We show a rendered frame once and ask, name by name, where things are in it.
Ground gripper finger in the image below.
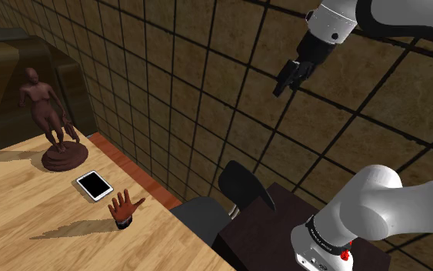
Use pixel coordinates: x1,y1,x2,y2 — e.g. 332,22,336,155
273,59,300,99
289,63,315,92

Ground black chair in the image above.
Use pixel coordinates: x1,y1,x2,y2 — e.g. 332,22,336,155
168,159,278,247

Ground dark robot stand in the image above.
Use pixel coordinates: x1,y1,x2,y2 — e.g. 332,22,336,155
211,182,391,271

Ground brown hand figure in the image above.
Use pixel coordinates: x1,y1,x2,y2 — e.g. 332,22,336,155
107,189,147,231

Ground white tablet with black screen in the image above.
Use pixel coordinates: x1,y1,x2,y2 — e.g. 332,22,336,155
75,169,115,203

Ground brown human figure statue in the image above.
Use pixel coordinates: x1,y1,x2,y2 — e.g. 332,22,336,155
17,67,90,172

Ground light wooden table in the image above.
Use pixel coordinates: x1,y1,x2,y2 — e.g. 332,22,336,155
0,131,238,271

